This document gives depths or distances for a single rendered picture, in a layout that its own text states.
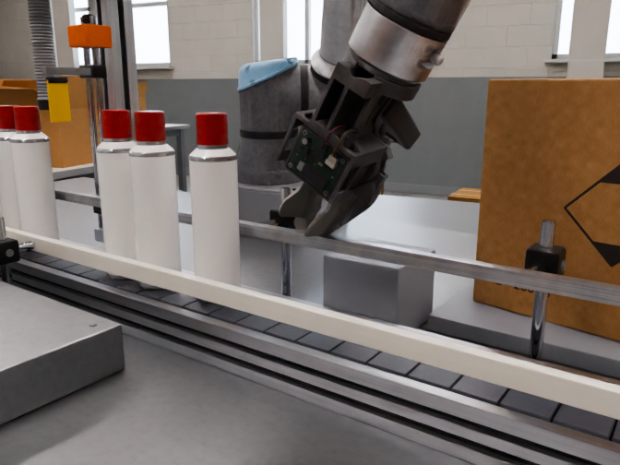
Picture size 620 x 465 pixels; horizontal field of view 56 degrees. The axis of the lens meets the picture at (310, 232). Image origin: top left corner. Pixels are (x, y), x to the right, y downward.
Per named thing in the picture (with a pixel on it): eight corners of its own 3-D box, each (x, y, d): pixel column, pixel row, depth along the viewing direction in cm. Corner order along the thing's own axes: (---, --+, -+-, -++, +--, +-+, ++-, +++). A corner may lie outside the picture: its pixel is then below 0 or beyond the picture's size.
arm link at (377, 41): (394, 0, 53) (467, 45, 50) (371, 47, 56) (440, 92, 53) (351, -5, 47) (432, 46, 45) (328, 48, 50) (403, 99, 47)
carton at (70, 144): (-30, 166, 249) (-42, 76, 240) (59, 154, 295) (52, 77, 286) (48, 172, 234) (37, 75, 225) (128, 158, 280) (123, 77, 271)
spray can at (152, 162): (128, 285, 70) (114, 111, 65) (162, 274, 75) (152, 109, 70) (158, 293, 67) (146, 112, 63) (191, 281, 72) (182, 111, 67)
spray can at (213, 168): (185, 297, 66) (175, 113, 61) (218, 285, 70) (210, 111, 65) (219, 307, 63) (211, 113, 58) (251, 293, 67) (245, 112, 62)
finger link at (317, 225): (275, 255, 60) (310, 183, 55) (308, 239, 65) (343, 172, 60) (297, 274, 59) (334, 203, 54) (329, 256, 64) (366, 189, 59)
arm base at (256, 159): (217, 180, 116) (215, 129, 114) (260, 167, 129) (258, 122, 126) (281, 188, 109) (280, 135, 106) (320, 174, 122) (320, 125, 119)
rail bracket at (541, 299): (496, 407, 53) (512, 230, 49) (520, 375, 59) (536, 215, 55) (533, 419, 51) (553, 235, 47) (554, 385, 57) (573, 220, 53)
